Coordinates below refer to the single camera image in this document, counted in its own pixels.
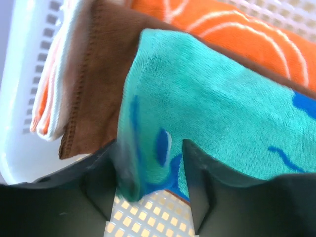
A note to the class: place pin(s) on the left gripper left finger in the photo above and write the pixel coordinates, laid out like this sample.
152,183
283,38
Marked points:
75,201

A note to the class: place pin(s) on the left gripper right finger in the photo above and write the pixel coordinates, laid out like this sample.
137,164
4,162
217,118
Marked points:
227,203

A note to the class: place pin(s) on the brown towel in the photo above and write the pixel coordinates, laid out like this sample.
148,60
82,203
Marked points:
110,47

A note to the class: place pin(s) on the teal patterned towel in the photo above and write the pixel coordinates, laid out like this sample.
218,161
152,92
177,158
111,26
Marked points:
178,88

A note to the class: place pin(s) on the orange Doraemon towel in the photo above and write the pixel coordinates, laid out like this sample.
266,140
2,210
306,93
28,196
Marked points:
220,23

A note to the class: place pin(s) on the white perforated plastic basket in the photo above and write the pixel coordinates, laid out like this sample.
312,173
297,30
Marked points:
25,157

